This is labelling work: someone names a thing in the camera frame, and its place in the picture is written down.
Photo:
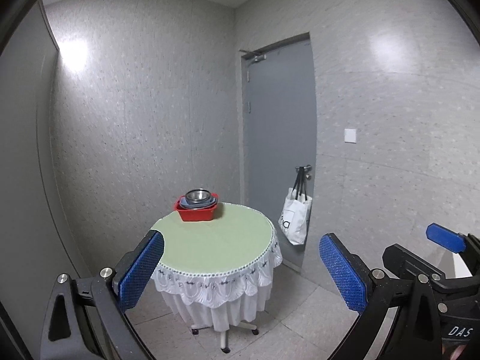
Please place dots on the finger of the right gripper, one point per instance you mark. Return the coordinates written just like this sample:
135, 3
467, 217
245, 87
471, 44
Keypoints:
467, 246
407, 265

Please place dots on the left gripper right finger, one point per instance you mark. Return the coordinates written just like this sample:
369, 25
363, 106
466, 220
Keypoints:
414, 333

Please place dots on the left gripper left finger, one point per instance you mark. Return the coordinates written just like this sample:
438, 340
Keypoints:
68, 332

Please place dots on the stainless steel bowl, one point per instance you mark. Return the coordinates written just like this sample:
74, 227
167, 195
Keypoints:
195, 196

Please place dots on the right hand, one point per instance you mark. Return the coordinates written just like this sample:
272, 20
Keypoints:
461, 351

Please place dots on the white tote bag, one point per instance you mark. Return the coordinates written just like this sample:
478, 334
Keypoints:
294, 217

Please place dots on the white table wheeled base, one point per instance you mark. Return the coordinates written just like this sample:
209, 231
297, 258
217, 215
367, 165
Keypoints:
224, 335

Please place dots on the green white lace tablecloth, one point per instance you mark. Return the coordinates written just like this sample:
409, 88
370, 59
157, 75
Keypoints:
218, 273

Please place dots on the red plastic basin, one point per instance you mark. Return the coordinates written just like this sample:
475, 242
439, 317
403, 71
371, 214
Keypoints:
197, 214

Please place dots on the blue plate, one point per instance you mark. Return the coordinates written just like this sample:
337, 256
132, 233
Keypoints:
190, 205

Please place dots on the grey door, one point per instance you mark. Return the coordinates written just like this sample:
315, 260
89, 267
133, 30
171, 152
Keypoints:
279, 122

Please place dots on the door closer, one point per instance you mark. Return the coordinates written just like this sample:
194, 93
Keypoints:
252, 56

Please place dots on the metal door handle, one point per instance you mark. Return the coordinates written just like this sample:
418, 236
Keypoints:
307, 171

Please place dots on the white wall switch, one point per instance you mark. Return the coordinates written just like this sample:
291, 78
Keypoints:
350, 135

